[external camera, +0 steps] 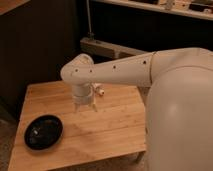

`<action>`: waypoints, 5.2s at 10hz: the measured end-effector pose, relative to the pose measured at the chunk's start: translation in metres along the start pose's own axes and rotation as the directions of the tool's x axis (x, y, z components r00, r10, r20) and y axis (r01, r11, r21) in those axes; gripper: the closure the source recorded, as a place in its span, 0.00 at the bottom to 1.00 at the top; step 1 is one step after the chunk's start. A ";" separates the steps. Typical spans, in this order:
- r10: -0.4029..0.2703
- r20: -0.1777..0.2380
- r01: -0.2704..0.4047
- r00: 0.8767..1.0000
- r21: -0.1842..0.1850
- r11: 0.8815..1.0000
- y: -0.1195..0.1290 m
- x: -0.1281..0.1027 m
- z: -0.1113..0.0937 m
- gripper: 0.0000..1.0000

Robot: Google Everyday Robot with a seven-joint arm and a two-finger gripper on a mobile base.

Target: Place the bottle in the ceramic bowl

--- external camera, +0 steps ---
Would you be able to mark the metal pole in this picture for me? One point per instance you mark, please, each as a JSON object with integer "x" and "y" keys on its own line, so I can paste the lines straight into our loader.
{"x": 90, "y": 32}

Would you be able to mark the grey metal beam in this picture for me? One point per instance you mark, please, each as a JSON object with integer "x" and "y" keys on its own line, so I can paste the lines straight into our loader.
{"x": 105, "y": 49}

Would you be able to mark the wooden shelf with items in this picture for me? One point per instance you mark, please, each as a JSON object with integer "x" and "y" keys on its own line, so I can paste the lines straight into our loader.
{"x": 199, "y": 9}

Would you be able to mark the black ceramic bowl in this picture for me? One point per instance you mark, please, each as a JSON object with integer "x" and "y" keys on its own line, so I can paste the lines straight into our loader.
{"x": 43, "y": 132}

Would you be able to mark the wooden table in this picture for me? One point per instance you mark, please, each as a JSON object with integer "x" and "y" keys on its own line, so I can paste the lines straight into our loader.
{"x": 115, "y": 128}

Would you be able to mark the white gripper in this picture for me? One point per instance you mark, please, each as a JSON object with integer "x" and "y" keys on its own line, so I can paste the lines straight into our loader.
{"x": 83, "y": 95}

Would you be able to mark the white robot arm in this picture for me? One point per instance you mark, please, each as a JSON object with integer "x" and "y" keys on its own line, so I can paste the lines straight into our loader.
{"x": 179, "y": 104}

